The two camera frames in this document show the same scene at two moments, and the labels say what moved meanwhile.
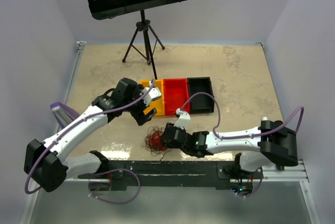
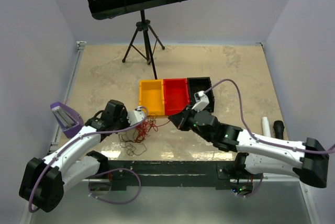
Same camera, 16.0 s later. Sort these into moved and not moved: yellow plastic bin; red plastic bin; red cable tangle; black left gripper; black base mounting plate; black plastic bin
Moved: black left gripper; red cable tangle
Not moved: black plastic bin; yellow plastic bin; red plastic bin; black base mounting plate
